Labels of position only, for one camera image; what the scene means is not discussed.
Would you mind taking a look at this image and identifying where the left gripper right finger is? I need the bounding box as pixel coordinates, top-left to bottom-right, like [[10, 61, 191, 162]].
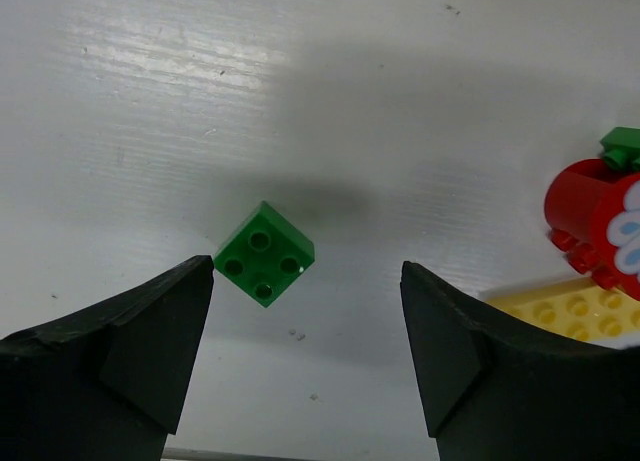
[[400, 261, 639, 460]]

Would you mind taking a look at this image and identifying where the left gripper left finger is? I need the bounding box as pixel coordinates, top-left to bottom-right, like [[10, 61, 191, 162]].
[[1, 255, 214, 460]]

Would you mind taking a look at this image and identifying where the red flower lego piece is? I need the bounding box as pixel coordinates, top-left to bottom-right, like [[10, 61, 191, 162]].
[[544, 159, 639, 299]]

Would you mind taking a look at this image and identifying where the green square lego brick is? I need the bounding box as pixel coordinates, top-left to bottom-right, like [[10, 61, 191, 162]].
[[214, 201, 315, 308]]

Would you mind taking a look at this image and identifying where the green lego plate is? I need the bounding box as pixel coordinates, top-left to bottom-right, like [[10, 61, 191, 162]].
[[600, 127, 640, 172]]

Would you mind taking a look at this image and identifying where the yellow long lego plate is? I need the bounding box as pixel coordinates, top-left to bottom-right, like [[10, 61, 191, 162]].
[[480, 277, 639, 349]]

